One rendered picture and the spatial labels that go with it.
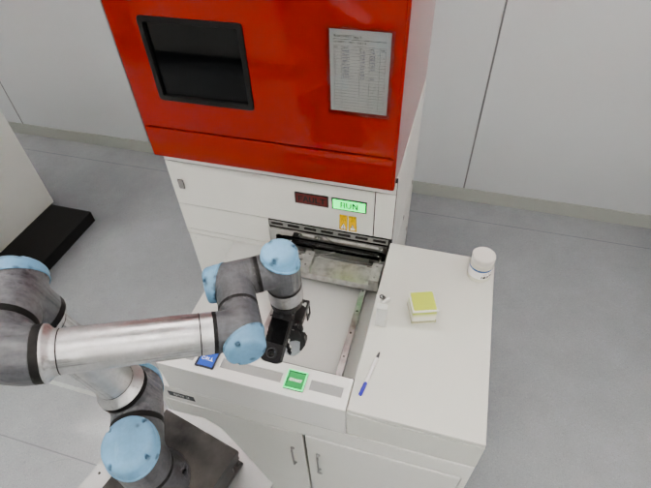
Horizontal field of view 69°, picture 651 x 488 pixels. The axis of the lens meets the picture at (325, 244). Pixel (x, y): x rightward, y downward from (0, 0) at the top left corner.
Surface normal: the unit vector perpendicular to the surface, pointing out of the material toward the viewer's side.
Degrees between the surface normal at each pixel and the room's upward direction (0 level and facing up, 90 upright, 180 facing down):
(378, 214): 90
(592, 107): 90
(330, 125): 90
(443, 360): 0
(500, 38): 90
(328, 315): 0
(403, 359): 0
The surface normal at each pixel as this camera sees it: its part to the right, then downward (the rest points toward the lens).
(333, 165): -0.27, 0.69
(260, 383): -0.03, -0.70
